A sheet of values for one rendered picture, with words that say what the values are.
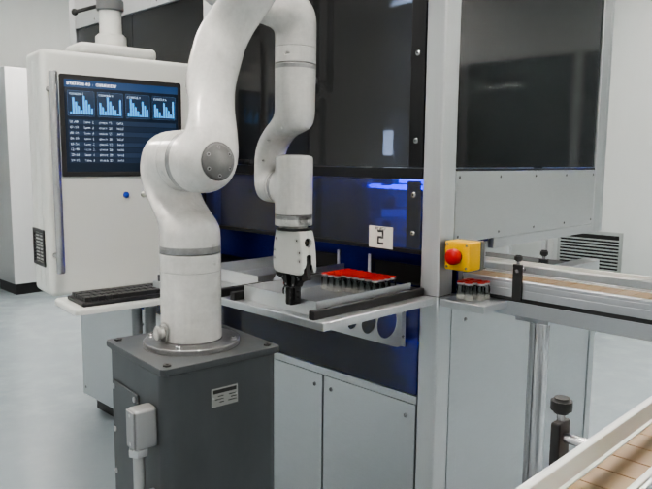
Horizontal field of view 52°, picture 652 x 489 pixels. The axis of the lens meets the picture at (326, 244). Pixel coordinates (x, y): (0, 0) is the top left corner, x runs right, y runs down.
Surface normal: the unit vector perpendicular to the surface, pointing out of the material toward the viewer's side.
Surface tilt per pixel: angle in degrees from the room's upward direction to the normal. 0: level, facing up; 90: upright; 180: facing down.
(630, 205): 90
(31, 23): 90
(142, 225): 90
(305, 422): 90
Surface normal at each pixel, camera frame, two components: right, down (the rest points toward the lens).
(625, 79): -0.70, 0.08
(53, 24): 0.71, 0.10
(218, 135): 0.68, -0.34
